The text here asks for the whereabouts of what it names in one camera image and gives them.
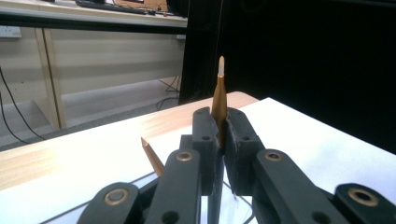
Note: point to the black curtain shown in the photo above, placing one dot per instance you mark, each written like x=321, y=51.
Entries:
x=311, y=62

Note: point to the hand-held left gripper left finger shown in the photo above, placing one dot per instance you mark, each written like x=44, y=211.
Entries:
x=207, y=146

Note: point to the long beige desk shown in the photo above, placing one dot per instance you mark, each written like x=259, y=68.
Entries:
x=93, y=18

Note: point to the clear acrylic organizer box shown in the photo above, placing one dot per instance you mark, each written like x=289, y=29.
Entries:
x=85, y=207

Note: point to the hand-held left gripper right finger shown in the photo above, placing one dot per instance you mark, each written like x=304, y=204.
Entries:
x=241, y=146

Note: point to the white wall socket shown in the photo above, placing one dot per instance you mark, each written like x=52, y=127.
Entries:
x=9, y=31

